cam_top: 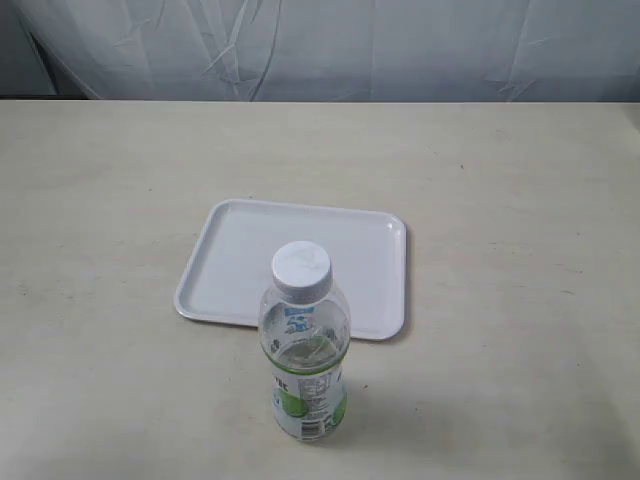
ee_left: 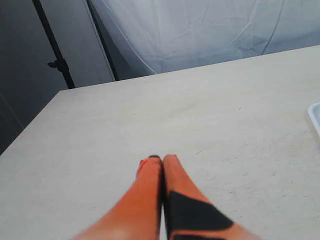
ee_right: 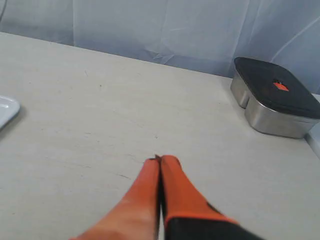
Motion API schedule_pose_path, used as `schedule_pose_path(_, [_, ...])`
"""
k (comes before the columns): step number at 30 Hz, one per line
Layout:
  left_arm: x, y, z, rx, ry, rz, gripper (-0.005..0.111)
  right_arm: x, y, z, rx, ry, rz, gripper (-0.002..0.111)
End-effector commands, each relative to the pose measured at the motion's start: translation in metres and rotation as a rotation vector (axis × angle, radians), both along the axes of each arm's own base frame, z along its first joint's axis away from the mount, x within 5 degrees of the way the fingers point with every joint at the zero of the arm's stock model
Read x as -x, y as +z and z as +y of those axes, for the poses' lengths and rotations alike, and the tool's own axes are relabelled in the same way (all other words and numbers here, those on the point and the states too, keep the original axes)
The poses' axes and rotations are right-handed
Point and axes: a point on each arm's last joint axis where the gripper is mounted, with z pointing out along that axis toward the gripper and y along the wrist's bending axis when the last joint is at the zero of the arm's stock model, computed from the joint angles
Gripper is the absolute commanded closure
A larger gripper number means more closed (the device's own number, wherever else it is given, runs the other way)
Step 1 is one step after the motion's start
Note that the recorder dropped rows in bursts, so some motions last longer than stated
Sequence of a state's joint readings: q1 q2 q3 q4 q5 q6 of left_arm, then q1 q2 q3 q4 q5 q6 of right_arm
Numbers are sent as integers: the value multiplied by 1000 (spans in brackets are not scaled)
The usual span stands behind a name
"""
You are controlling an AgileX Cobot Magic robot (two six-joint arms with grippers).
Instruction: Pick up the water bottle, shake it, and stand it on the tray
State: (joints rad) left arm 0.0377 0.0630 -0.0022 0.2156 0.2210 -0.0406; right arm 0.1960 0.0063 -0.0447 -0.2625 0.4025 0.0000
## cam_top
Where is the white backdrop cloth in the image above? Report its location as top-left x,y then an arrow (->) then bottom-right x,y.
1,1 -> 639,102

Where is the clear plastic drink bottle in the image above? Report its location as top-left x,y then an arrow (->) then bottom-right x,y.
258,241 -> 351,441

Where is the white rectangular plastic tray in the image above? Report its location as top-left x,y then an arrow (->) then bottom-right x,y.
174,199 -> 407,341

